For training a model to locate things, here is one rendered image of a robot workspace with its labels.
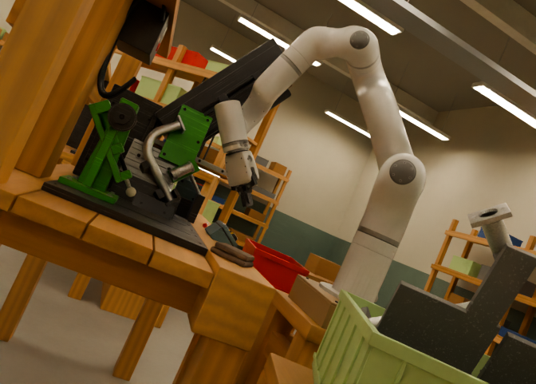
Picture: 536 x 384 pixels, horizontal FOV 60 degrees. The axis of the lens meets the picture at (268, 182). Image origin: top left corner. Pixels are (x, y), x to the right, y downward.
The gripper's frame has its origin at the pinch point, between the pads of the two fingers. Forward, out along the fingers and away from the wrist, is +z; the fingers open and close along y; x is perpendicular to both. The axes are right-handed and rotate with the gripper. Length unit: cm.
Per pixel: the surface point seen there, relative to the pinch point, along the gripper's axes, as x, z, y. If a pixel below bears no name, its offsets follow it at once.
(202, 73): -210, -130, 223
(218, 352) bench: 42, 31, -22
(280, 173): -728, -42, 570
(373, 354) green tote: 56, 22, -69
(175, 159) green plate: 7.0, -18.3, 21.7
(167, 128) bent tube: 9.1, -28.6, 20.0
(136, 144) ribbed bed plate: 15.7, -25.7, 29.4
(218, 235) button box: 6.5, 9.0, 9.0
